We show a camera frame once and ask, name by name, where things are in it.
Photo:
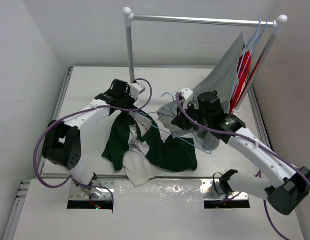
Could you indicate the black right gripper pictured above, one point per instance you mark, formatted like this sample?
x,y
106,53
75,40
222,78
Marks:
x,y
181,120

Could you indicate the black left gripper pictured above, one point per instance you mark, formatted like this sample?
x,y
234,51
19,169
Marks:
x,y
132,100

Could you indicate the light blue wire hanger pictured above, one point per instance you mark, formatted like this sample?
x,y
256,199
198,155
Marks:
x,y
167,113

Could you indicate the white and green t-shirt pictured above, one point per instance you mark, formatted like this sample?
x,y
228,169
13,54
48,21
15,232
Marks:
x,y
144,149

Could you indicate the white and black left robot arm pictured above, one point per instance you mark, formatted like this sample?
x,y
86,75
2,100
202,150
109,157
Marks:
x,y
62,144

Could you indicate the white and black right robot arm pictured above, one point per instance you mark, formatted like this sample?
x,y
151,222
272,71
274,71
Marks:
x,y
284,186

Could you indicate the grey t-shirt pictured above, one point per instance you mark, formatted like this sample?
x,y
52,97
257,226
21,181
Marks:
x,y
211,102

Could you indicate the red t-shirt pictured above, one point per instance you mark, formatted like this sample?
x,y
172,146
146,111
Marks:
x,y
238,90

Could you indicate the light blue hanger with red shirt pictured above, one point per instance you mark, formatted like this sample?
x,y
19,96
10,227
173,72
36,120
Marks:
x,y
244,62

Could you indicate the light blue hanger with grey shirt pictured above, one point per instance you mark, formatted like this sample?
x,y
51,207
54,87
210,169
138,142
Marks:
x,y
248,51

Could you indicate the white and silver clothes rack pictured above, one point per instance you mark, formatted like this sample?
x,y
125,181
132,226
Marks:
x,y
276,26

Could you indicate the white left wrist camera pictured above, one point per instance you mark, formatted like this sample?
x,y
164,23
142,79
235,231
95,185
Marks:
x,y
136,89

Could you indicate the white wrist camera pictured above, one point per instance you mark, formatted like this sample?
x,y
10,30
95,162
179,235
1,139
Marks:
x,y
136,89
185,95

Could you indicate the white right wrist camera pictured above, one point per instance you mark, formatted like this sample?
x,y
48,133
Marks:
x,y
185,95

